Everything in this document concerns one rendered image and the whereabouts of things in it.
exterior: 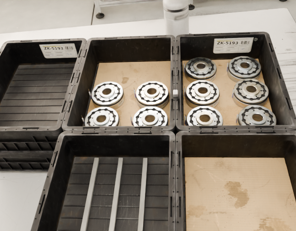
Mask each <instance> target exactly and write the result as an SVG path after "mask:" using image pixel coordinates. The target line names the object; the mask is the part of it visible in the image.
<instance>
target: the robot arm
mask: <svg viewBox="0 0 296 231"><path fill-rule="evenodd" d="M163 11H164V21H165V33H166V35H173V36H174V37H175V38H176V36H178V35H180V34H189V0H163Z"/></svg>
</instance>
